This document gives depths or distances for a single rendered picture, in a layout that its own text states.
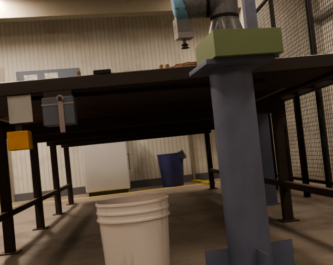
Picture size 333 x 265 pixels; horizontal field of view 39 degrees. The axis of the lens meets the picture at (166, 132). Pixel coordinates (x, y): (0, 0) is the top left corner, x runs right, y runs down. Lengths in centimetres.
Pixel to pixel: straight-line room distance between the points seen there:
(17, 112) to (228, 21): 97
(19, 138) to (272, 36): 111
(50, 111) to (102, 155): 504
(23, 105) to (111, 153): 503
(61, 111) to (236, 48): 79
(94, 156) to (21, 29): 253
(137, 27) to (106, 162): 251
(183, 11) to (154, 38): 635
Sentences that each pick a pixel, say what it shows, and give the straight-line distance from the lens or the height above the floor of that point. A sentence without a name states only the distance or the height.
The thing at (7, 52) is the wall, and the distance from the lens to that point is 812.
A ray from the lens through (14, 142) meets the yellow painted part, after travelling 207.
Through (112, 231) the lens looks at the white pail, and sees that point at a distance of 183.
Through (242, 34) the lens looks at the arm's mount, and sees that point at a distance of 175.
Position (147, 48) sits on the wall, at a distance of 815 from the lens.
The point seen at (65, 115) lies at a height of 74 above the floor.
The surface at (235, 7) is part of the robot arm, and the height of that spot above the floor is 108.
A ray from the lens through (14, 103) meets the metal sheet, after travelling 211.
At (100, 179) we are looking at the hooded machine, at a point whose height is 24.
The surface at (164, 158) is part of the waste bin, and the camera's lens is 722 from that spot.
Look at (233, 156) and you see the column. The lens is 178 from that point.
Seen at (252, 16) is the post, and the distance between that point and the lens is 430.
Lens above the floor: 55
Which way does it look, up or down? 2 degrees up
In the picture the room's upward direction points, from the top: 6 degrees counter-clockwise
